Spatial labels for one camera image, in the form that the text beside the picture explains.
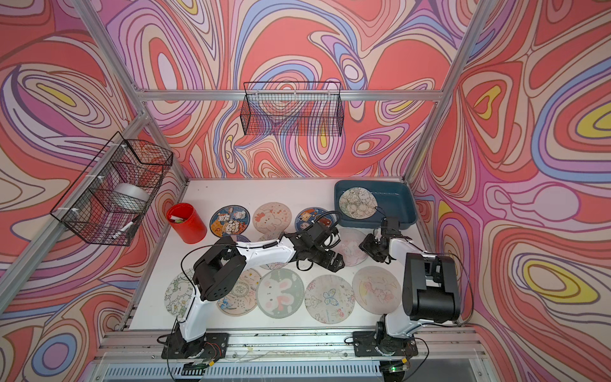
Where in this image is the green tulip bunny coaster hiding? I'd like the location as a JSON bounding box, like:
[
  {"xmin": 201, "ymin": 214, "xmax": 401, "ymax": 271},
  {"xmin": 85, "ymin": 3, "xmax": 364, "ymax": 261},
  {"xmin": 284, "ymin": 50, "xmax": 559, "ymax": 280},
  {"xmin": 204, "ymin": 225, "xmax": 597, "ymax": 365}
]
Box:
[{"xmin": 338, "ymin": 187, "xmax": 378, "ymax": 220}]

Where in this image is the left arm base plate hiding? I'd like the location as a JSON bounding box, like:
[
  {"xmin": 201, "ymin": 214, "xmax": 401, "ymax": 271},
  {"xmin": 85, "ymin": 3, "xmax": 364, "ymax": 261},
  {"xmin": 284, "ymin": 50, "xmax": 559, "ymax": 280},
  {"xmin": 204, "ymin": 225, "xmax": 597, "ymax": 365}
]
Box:
[{"xmin": 157, "ymin": 326, "xmax": 229, "ymax": 361}]

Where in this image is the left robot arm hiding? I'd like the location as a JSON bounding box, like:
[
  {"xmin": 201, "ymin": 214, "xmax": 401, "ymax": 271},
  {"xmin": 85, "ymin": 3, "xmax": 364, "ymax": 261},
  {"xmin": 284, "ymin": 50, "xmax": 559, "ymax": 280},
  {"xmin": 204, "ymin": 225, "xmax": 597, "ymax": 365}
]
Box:
[{"xmin": 178, "ymin": 221, "xmax": 345, "ymax": 342}]

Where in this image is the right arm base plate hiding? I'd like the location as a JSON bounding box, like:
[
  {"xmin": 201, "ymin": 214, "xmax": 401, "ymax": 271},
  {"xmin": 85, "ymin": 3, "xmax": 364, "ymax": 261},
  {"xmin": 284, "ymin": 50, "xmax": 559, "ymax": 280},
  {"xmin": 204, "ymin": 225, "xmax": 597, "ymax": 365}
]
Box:
[{"xmin": 352, "ymin": 331, "xmax": 418, "ymax": 359}]

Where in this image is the purple good luck bunny coaster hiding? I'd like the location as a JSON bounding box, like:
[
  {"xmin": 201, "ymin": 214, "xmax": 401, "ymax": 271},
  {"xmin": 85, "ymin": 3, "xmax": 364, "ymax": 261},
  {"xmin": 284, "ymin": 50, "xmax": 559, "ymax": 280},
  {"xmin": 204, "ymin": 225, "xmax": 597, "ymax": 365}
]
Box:
[{"xmin": 230, "ymin": 234, "xmax": 251, "ymax": 245}]

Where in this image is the green number three bunny coaster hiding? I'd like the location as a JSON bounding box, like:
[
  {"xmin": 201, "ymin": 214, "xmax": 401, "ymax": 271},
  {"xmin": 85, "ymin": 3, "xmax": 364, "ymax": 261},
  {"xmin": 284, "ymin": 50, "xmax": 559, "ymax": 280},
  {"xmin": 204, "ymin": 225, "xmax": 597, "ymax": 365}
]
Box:
[{"xmin": 257, "ymin": 268, "xmax": 305, "ymax": 319}]

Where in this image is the pink line flowers coaster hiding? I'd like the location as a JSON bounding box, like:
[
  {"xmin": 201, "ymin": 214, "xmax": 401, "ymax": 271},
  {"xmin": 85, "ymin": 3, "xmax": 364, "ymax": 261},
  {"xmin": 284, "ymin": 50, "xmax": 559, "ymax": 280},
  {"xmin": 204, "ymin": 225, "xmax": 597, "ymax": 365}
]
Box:
[{"xmin": 259, "ymin": 231, "xmax": 291, "ymax": 271}]

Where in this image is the pink checkered bunny coaster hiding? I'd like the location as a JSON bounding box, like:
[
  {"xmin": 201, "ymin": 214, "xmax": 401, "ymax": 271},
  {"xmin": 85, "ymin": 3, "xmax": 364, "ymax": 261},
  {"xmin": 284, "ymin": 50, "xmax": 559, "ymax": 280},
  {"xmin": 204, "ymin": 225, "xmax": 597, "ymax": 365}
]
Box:
[{"xmin": 252, "ymin": 202, "xmax": 292, "ymax": 234}]

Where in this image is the silver tape roll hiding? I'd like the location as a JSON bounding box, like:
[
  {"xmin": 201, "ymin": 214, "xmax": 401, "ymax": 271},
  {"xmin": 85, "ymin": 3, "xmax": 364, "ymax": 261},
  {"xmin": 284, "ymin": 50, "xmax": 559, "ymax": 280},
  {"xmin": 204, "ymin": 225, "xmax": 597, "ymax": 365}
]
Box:
[{"xmin": 111, "ymin": 183, "xmax": 150, "ymax": 213}]

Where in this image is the peach floral wreath coaster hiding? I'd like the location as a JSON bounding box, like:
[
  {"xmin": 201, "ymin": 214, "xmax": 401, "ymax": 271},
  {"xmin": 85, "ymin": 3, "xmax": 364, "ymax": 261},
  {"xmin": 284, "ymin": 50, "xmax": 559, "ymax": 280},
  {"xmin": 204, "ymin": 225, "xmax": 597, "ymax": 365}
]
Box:
[{"xmin": 216, "ymin": 269, "xmax": 261, "ymax": 317}]

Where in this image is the white butterfly doodle coaster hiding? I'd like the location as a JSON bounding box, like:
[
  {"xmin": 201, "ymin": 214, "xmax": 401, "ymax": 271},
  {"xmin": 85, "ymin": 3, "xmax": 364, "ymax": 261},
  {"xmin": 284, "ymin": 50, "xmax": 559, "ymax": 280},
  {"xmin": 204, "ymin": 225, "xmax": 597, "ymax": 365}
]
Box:
[{"xmin": 304, "ymin": 275, "xmax": 356, "ymax": 325}]

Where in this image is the red plastic cup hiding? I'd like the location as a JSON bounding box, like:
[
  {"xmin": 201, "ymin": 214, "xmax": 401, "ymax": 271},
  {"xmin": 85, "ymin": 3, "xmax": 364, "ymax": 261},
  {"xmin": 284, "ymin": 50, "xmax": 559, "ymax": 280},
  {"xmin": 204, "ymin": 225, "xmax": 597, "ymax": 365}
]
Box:
[{"xmin": 165, "ymin": 203, "xmax": 208, "ymax": 244}]

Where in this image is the teal plastic storage box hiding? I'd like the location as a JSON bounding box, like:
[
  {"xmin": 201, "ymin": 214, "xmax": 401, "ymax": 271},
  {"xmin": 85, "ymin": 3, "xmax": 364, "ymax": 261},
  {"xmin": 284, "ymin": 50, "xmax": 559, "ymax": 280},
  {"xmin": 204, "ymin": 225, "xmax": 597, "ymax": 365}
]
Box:
[{"xmin": 334, "ymin": 180, "xmax": 417, "ymax": 230}]

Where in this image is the white green flowers coaster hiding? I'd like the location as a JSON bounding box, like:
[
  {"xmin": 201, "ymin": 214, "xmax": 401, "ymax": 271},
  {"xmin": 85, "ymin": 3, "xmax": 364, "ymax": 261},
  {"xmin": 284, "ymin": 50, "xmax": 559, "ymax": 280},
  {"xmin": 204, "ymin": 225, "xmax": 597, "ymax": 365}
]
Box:
[{"xmin": 164, "ymin": 269, "xmax": 194, "ymax": 322}]

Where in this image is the pink unicorn coaster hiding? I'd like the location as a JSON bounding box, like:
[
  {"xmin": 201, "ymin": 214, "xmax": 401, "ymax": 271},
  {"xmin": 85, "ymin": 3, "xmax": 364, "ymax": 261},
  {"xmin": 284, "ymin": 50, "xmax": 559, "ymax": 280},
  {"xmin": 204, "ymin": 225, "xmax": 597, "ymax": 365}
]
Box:
[{"xmin": 334, "ymin": 228, "xmax": 369, "ymax": 267}]

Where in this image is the dark blue cartoon animals coaster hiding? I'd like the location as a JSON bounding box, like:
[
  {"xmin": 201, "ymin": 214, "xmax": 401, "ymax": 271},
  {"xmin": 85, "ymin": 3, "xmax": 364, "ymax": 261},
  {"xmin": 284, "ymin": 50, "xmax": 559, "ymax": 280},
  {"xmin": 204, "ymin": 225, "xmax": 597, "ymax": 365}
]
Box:
[{"xmin": 209, "ymin": 205, "xmax": 251, "ymax": 237}]

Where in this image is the blue denim bear coaster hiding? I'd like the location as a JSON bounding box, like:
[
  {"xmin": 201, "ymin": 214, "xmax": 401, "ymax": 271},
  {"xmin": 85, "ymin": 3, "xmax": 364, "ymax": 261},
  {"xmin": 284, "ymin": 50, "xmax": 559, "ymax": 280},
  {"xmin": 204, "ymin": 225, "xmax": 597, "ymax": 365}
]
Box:
[{"xmin": 294, "ymin": 207, "xmax": 335, "ymax": 231}]

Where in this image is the black wire basket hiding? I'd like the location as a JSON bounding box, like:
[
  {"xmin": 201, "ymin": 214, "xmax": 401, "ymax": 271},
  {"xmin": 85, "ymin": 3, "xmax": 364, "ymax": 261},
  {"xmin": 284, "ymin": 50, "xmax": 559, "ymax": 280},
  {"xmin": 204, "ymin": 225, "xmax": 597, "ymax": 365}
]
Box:
[
  {"xmin": 50, "ymin": 133, "xmax": 173, "ymax": 247},
  {"xmin": 240, "ymin": 81, "xmax": 345, "ymax": 138}
]

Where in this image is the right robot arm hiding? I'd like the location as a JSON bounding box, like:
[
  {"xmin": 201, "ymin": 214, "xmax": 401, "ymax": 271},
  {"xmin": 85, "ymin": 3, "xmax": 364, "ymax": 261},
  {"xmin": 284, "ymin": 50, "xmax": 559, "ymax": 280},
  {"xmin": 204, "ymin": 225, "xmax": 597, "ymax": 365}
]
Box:
[{"xmin": 360, "ymin": 217, "xmax": 461, "ymax": 338}]

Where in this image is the white marker pen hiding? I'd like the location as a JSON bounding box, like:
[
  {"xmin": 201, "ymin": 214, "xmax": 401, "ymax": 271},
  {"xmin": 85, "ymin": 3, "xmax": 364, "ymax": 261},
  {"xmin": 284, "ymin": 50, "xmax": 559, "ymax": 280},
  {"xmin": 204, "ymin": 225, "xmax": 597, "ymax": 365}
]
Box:
[{"xmin": 111, "ymin": 221, "xmax": 135, "ymax": 240}]

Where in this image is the back black wire basket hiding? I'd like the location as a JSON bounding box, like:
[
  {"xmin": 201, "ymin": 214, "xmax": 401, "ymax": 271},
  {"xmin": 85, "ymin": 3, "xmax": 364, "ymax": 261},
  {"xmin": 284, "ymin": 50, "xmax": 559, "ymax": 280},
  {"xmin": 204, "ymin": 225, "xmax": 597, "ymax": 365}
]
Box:
[{"xmin": 240, "ymin": 81, "xmax": 345, "ymax": 138}]

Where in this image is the left black wire basket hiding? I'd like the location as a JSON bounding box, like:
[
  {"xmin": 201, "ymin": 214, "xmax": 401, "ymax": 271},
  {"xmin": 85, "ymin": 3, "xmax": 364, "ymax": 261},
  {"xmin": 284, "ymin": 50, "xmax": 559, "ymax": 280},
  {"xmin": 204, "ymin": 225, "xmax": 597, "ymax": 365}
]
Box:
[{"xmin": 50, "ymin": 133, "xmax": 173, "ymax": 247}]

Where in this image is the pink cartoon girl coaster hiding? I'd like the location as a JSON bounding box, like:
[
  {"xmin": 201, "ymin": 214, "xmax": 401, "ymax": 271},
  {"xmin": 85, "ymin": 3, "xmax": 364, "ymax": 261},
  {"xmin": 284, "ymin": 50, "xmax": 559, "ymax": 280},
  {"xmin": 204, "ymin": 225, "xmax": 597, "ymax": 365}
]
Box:
[{"xmin": 352, "ymin": 266, "xmax": 402, "ymax": 315}]

